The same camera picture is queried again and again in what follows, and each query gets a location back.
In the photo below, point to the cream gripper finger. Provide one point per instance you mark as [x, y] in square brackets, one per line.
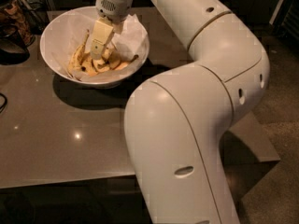
[117, 28]
[102, 34]

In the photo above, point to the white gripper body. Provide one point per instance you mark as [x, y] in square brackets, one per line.
[112, 7]

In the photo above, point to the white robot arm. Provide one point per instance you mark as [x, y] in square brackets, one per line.
[174, 122]

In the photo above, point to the white bowl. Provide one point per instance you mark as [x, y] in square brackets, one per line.
[66, 32]

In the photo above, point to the banana in bowl middle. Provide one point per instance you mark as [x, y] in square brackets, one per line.
[93, 67]

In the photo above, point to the banana at bowl left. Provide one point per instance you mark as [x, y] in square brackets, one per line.
[77, 57]

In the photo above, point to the black kettle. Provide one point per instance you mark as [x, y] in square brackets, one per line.
[12, 48]

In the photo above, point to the patterned jar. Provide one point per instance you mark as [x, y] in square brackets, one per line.
[11, 13]

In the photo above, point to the black wire rack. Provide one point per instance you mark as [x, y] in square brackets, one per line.
[36, 14]

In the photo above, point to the dark cabinet with handle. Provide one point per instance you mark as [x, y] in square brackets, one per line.
[99, 201]

